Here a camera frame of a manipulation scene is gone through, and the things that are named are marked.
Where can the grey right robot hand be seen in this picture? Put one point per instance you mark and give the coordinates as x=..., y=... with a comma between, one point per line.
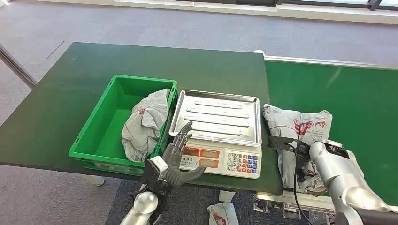
x=304, y=161

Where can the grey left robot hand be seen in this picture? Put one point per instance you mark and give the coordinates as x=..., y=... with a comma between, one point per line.
x=172, y=158

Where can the grey courier bag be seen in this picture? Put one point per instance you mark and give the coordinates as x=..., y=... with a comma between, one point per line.
x=289, y=124
x=143, y=130

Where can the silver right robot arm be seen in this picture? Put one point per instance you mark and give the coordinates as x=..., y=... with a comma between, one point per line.
x=342, y=180

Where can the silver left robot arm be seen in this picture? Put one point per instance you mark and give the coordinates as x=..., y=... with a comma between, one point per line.
x=145, y=205

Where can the green belt conveyor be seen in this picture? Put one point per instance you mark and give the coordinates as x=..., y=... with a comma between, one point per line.
x=357, y=102

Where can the crumpled grey courier bag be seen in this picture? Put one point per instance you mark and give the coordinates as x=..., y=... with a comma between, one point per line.
x=143, y=130

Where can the white electronic weighing scale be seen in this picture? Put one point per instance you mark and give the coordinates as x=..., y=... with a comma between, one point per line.
x=217, y=161

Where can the stainless steel scale tray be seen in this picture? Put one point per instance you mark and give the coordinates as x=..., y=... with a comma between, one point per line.
x=217, y=118

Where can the white table leg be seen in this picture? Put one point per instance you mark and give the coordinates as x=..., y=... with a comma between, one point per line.
x=94, y=180
x=226, y=196

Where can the green plastic crate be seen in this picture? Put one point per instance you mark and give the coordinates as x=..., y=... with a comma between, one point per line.
x=105, y=130

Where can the small white courier bag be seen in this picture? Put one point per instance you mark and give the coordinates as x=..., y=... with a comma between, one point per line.
x=222, y=215

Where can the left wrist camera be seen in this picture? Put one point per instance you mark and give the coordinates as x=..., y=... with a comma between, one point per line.
x=158, y=167

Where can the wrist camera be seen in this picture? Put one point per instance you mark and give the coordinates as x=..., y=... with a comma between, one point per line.
x=158, y=167
x=280, y=143

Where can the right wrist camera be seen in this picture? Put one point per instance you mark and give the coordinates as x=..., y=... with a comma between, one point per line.
x=280, y=143

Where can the dark window frame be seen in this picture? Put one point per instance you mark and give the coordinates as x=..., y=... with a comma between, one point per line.
x=248, y=2

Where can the metal floor rail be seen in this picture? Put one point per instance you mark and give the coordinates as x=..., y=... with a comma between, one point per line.
x=17, y=66

